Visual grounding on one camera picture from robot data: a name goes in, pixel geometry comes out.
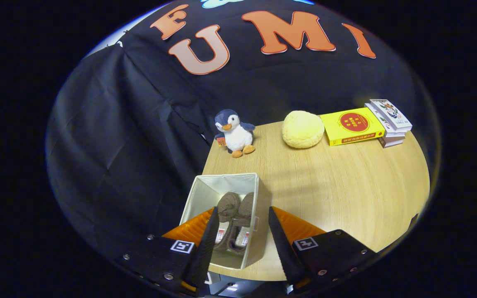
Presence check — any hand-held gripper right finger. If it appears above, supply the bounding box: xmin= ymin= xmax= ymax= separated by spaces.
xmin=268 ymin=206 xmax=378 ymax=292

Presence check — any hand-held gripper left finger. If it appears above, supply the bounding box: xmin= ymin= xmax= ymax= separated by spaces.
xmin=120 ymin=206 xmax=220 ymax=295

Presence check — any brown suede shoe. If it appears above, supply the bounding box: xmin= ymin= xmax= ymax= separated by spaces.
xmin=215 ymin=192 xmax=241 ymax=251
xmin=232 ymin=192 xmax=256 ymax=254

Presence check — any beige fabric storage box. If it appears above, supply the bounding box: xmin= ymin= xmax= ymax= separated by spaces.
xmin=179 ymin=173 xmax=272 ymax=270

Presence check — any blue and white penguin plush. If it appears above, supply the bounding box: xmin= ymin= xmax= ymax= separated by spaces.
xmin=214 ymin=109 xmax=256 ymax=159

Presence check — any yellow round bread plush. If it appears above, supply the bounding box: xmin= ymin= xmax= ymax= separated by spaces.
xmin=282 ymin=110 xmax=325 ymax=149

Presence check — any black backdrop cloth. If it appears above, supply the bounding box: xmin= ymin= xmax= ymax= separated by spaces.
xmin=46 ymin=0 xmax=436 ymax=265

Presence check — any yellow book with red circle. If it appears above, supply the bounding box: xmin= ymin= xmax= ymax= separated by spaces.
xmin=320 ymin=107 xmax=385 ymax=147

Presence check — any dark red book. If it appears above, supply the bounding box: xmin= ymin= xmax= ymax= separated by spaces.
xmin=378 ymin=136 xmax=405 ymax=148

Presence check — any plain white book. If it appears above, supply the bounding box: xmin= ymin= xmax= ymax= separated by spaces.
xmin=365 ymin=103 xmax=407 ymax=138

